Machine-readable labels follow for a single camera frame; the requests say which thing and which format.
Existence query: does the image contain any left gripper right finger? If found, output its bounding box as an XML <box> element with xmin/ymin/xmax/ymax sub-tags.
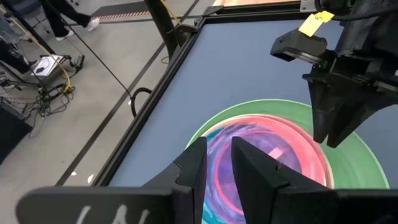
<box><xmin>231</xmin><ymin>136</ymin><xmax>339</xmax><ymax>224</ymax></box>

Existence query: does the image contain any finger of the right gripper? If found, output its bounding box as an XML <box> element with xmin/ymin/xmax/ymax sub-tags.
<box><xmin>310</xmin><ymin>81</ymin><xmax>349</xmax><ymax>144</ymax></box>
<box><xmin>326</xmin><ymin>93</ymin><xmax>398</xmax><ymax>149</ymax></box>

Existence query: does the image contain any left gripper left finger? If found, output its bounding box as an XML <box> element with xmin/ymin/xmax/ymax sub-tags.
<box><xmin>141</xmin><ymin>136</ymin><xmax>208</xmax><ymax>224</ymax></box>

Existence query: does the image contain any peach plastic plate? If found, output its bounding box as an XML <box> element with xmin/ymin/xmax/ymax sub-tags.
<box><xmin>198</xmin><ymin>113</ymin><xmax>335</xmax><ymax>224</ymax></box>

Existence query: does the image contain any small blue translucent plate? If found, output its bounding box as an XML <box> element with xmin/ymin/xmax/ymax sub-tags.
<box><xmin>201</xmin><ymin>124</ymin><xmax>302</xmax><ymax>224</ymax></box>

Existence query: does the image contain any large light green plate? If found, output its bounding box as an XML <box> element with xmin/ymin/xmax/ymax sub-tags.
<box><xmin>185</xmin><ymin>98</ymin><xmax>391</xmax><ymax>190</ymax></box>

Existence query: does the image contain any yellow paper tag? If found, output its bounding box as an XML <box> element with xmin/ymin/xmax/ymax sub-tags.
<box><xmin>298</xmin><ymin>11</ymin><xmax>335</xmax><ymax>37</ymax></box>

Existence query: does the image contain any hazard striped floor mat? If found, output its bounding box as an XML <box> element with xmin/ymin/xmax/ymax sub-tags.
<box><xmin>91</xmin><ymin>1</ymin><xmax>152</xmax><ymax>20</ymax></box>

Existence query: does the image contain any white device on floor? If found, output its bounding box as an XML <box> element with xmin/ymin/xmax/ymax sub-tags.
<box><xmin>30</xmin><ymin>54</ymin><xmax>65</xmax><ymax>77</ymax></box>

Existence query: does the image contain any person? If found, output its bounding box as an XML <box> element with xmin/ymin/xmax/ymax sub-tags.
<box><xmin>42</xmin><ymin>0</ymin><xmax>101</xmax><ymax>42</ymax></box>

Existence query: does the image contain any black table frame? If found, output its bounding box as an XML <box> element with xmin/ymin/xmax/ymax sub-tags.
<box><xmin>93</xmin><ymin>2</ymin><xmax>318</xmax><ymax>187</ymax></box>

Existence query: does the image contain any black slanted post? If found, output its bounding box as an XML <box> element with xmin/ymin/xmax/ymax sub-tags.
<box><xmin>144</xmin><ymin>0</ymin><xmax>180</xmax><ymax>58</ymax></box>

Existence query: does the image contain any black hanging cable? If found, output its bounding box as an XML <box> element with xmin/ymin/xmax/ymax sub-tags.
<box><xmin>43</xmin><ymin>0</ymin><xmax>153</xmax><ymax>118</ymax></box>

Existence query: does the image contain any yellow floor cable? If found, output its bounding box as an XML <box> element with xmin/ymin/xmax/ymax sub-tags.
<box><xmin>0</xmin><ymin>6</ymin><xmax>75</xmax><ymax>96</ymax></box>

